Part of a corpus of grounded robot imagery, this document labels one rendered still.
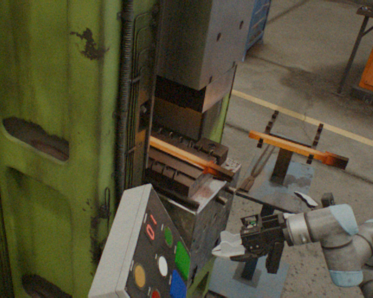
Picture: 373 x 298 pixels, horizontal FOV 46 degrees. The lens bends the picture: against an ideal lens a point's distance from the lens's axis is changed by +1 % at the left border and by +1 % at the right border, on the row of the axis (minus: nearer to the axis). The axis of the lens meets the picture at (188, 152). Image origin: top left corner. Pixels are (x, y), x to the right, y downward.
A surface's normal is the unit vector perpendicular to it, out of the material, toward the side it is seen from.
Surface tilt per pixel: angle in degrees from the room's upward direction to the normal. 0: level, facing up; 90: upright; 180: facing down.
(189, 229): 90
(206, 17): 90
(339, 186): 0
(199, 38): 90
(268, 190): 0
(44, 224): 90
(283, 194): 0
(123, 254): 30
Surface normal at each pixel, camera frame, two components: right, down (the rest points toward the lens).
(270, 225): -0.09, 0.55
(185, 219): -0.50, 0.44
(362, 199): 0.13, -0.81
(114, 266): -0.38, -0.79
